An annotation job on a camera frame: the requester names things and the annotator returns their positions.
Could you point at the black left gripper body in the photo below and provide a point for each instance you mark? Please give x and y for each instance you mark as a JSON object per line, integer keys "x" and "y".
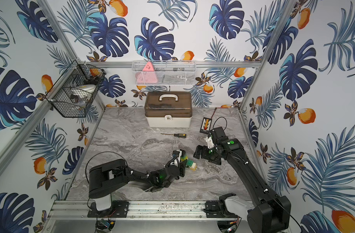
{"x": 180, "y": 164}

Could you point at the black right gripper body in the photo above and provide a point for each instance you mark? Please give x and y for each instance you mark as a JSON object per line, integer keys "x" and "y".
{"x": 210, "y": 154}

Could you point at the lime green brick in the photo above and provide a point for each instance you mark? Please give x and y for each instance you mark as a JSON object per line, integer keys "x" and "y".
{"x": 183, "y": 156}

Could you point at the white square brick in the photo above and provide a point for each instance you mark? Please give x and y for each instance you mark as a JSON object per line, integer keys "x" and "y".
{"x": 193, "y": 166}

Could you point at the dark green long brick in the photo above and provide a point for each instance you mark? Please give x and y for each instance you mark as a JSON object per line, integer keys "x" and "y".
{"x": 190, "y": 163}

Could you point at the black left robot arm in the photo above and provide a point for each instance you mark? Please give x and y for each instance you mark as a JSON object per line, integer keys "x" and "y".
{"x": 106, "y": 178}

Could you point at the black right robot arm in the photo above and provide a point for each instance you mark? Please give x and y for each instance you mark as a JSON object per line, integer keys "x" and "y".
{"x": 267, "y": 212}

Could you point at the black card with arrows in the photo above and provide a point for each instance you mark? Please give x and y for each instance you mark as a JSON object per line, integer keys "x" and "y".
{"x": 205, "y": 125}

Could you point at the brown lid storage box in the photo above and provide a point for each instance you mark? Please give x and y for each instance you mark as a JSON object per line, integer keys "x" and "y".
{"x": 169, "y": 109}

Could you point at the pink triangle sign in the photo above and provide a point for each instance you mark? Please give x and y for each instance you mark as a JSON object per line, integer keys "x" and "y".
{"x": 147, "y": 76}

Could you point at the white object in basket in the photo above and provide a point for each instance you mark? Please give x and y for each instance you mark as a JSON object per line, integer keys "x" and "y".
{"x": 83, "y": 90}

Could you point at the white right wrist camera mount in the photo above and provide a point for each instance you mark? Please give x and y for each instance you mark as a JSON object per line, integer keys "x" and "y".
{"x": 210, "y": 143}

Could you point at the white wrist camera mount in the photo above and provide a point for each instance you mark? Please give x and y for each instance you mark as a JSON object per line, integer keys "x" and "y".
{"x": 210, "y": 143}
{"x": 177, "y": 154}

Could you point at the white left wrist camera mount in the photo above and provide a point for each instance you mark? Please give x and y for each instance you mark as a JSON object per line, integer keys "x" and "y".
{"x": 177, "y": 154}

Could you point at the black handle screwdriver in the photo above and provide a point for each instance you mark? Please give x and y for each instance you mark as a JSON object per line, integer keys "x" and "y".
{"x": 176, "y": 135}

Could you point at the white wire shelf basket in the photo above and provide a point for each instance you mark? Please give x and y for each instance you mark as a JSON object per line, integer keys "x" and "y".
{"x": 170, "y": 72}

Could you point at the black wire basket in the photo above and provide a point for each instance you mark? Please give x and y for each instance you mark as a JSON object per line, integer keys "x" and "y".
{"x": 61, "y": 97}

